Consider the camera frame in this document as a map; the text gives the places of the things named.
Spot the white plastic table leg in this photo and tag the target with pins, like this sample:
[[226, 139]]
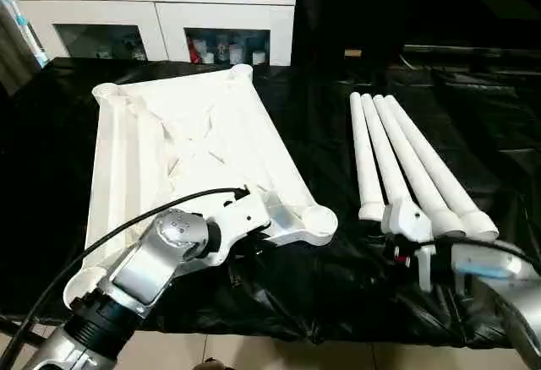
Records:
[[433, 159], [383, 155], [365, 159], [413, 159]]

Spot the white plastic table top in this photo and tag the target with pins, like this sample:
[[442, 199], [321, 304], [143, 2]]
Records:
[[211, 133]]

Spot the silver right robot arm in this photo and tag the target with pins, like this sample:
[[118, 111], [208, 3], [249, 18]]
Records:
[[516, 302]]

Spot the black work mat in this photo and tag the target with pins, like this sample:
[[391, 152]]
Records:
[[338, 302]]

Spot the black left robot foot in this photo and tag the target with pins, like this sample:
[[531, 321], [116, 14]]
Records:
[[218, 366]]

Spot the black furniture with yellow label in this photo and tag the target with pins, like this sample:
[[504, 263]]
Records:
[[355, 7]]

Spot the white cabinet with glass doors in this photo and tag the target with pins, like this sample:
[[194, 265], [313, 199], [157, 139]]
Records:
[[161, 15]]

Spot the grey curtain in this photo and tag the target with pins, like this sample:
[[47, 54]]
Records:
[[10, 57]]

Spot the blue and white stick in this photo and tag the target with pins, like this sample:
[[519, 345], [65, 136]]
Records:
[[25, 24]]

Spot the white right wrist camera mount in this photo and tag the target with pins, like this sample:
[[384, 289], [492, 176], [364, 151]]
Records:
[[410, 218]]

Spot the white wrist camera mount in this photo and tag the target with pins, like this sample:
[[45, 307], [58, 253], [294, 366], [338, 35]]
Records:
[[410, 218], [241, 222]]

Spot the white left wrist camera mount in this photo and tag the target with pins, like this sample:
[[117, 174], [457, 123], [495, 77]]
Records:
[[241, 222]]

